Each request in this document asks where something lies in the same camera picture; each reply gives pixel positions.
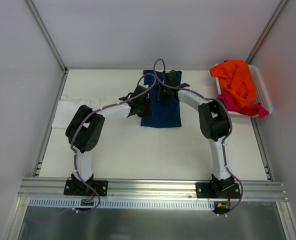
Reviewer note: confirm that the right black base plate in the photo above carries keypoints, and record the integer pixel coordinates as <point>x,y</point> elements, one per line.
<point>206,190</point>

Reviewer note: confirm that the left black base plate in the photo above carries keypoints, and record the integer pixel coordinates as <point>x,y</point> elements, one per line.
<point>74,187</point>

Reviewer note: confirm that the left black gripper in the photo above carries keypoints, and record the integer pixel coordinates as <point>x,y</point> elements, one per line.
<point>143,108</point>

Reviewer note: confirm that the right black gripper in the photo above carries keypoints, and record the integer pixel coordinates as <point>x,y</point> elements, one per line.
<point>166,93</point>

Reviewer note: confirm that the folded white t shirt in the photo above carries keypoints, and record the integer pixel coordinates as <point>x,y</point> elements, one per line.
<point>67,107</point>

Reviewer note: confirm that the white slotted cable duct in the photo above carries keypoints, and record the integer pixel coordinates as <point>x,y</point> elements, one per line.
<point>81,203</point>

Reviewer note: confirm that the white plastic basket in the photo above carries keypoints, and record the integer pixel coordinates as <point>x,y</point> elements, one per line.
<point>262,95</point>

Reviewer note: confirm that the aluminium mounting rail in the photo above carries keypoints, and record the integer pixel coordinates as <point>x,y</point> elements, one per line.
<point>253,191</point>

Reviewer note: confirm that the pink t shirt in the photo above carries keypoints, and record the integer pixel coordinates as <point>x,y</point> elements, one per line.
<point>255,110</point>

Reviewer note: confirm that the blue t shirt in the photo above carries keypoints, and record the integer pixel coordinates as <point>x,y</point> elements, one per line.
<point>165,113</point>

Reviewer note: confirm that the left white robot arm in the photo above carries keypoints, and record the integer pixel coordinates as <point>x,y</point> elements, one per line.
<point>85,128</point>

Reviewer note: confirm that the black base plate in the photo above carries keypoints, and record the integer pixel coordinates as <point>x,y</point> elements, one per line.
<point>206,190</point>
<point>74,187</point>

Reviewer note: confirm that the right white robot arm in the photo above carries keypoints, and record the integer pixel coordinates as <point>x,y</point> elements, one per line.
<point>214,121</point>

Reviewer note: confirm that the orange t shirt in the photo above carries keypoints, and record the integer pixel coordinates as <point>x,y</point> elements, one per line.
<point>234,77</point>

